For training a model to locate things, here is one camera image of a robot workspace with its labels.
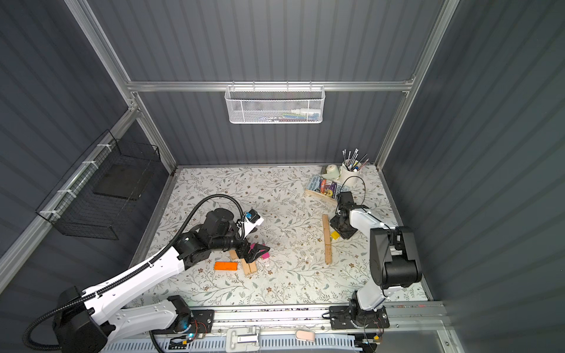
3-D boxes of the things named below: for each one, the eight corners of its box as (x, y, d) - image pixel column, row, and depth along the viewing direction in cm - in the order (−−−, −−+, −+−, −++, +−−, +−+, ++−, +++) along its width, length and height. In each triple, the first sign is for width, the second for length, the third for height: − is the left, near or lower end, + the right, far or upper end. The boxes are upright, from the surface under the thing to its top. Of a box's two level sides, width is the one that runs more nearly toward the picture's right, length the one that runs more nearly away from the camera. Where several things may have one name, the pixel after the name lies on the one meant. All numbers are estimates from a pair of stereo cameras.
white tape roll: (322, 179, 116) (324, 168, 110) (326, 173, 119) (328, 162, 113) (334, 184, 114) (337, 173, 108) (338, 178, 117) (340, 167, 110)
